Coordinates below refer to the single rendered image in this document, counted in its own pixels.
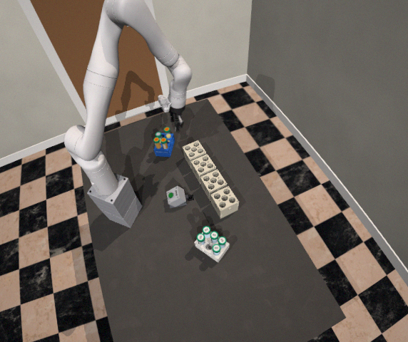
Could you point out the white tube rack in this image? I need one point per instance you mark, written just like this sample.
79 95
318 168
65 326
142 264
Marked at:
207 248

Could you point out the blue tube rack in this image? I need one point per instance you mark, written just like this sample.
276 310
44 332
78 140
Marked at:
165 152

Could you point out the cream tube adapter with holes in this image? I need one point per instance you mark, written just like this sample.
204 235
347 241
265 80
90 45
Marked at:
224 202

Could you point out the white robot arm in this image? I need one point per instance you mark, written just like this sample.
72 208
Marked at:
84 143

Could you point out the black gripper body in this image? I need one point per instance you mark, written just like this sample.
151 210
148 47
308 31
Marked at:
177 111

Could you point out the cream square bucket adapter with holes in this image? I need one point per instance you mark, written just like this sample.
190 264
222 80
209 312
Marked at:
202 166
193 151
212 182

